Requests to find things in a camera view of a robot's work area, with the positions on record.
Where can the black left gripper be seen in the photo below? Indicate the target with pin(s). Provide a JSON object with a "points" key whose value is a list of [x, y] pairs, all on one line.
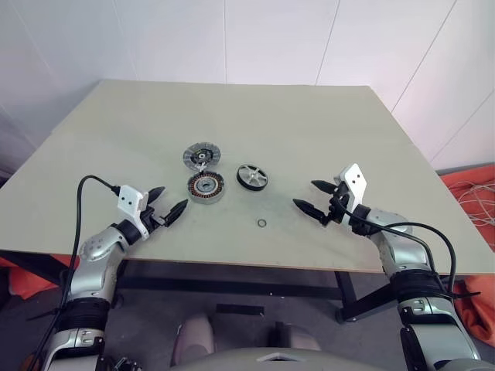
{"points": [[154, 222]]}

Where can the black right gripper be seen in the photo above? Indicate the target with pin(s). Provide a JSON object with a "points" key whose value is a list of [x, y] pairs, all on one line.
{"points": [[340, 208]]}

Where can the grey motor stator copper windings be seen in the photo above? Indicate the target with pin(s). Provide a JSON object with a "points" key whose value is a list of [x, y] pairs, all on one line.
{"points": [[206, 188]]}

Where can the silver finned rotor disc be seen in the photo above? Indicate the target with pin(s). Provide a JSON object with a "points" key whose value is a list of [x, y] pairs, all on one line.
{"points": [[202, 155]]}

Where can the black motor rotor silver spokes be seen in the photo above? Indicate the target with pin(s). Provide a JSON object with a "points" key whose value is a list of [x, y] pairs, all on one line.
{"points": [[251, 177]]}

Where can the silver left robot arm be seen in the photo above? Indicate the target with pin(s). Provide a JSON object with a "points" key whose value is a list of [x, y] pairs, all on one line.
{"points": [[96, 247]]}

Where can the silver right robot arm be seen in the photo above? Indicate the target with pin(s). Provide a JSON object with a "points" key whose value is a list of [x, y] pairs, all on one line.
{"points": [[406, 251]]}

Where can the black floor tape strip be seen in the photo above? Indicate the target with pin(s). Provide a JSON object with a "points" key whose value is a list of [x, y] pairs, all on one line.
{"points": [[239, 309]]}

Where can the small orange cloth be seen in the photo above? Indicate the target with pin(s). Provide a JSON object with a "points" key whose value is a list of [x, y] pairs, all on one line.
{"points": [[27, 286]]}

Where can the grey robot torso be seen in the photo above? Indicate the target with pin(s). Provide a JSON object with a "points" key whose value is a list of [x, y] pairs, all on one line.
{"points": [[239, 359]]}

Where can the black zip tie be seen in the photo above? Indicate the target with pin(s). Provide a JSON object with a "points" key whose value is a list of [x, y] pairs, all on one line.
{"points": [[464, 294]]}

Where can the large orange cloth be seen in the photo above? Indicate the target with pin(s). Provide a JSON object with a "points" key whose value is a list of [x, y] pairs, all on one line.
{"points": [[479, 309]]}

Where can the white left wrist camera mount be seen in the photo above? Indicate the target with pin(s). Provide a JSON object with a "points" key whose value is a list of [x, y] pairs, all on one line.
{"points": [[129, 199]]}

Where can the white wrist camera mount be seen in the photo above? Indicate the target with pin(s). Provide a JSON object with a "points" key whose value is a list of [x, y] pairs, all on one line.
{"points": [[356, 179], [129, 199]]}

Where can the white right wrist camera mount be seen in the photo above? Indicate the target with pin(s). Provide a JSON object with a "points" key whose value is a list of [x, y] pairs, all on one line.
{"points": [[356, 179]]}

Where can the black table frame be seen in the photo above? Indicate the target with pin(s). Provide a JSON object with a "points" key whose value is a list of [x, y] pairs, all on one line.
{"points": [[232, 288]]}

